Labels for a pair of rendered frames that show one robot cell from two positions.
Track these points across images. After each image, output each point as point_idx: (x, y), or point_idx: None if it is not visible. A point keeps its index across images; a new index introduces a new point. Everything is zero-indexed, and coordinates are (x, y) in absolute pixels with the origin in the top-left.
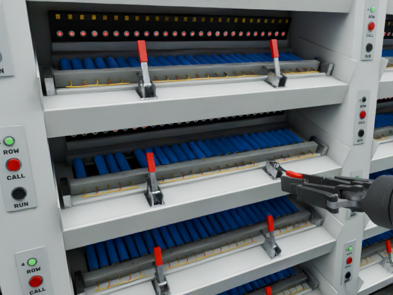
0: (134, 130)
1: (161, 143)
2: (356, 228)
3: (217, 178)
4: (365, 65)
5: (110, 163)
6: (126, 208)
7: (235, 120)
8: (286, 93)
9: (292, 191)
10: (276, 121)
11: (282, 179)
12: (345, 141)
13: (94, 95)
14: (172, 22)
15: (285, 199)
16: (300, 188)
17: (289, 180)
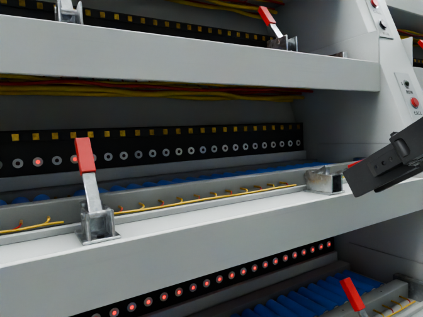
0: (74, 166)
1: (124, 182)
2: None
3: (230, 205)
4: (388, 44)
5: (16, 202)
6: (19, 254)
7: (240, 155)
8: (303, 58)
9: (381, 170)
10: (296, 159)
11: (349, 174)
12: None
13: None
14: (124, 23)
15: (352, 273)
16: (401, 131)
17: (364, 165)
